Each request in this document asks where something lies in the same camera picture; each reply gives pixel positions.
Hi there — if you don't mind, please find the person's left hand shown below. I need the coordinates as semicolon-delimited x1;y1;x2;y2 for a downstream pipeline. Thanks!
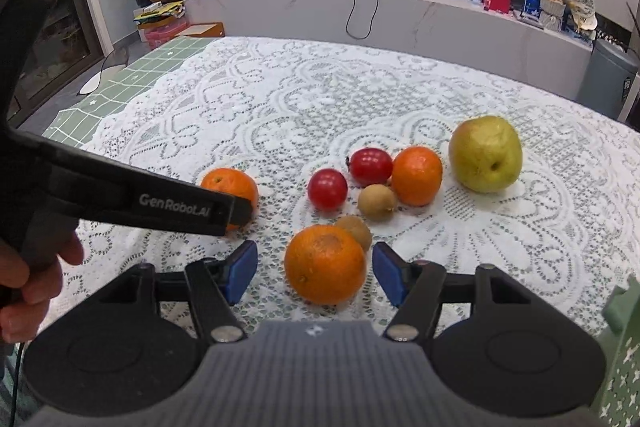
0;232;84;344

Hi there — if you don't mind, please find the sliding glass door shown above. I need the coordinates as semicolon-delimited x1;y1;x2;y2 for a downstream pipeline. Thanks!
0;0;108;128

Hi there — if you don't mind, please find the large orange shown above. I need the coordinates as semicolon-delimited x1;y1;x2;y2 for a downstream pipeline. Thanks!
284;225;368;306

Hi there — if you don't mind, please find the orange mandarin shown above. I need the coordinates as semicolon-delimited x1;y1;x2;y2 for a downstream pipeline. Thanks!
200;168;260;232
391;146;444;208

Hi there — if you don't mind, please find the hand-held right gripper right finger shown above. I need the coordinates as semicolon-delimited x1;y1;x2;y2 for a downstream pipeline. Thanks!
372;242;538;342

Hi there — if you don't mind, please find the green-yellow apple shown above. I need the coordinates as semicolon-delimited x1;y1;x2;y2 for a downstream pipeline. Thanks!
448;116;523;194

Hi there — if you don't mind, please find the black cable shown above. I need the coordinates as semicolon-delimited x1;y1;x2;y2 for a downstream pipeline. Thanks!
345;0;383;40

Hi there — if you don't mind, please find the orange box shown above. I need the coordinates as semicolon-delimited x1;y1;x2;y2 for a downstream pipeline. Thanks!
175;22;225;40

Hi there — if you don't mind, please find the white marble tv console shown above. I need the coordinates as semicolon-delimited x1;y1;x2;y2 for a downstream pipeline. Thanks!
184;0;597;108

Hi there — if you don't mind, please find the stack of yellow papers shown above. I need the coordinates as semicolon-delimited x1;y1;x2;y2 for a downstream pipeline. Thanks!
132;0;187;30

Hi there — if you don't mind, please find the red tomato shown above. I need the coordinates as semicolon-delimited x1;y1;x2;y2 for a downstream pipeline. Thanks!
307;168;349;212
346;148;394;188

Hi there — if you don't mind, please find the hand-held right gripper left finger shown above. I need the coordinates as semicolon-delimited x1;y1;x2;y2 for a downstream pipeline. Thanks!
92;241;259;342

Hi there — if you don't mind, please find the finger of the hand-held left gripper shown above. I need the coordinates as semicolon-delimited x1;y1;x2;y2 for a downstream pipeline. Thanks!
10;129;252;237

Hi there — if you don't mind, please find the grey trash bin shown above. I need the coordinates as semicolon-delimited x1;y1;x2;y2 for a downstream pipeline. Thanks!
575;38;640;120

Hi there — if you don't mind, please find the pink storage box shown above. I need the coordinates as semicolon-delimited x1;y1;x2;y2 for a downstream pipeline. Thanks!
143;21;190;51

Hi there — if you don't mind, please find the white lace tablecloth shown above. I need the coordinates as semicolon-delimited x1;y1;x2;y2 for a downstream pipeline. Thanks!
47;36;640;343

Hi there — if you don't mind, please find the brown kiwi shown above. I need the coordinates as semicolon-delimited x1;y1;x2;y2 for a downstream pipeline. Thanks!
334;214;373;253
357;183;399;222

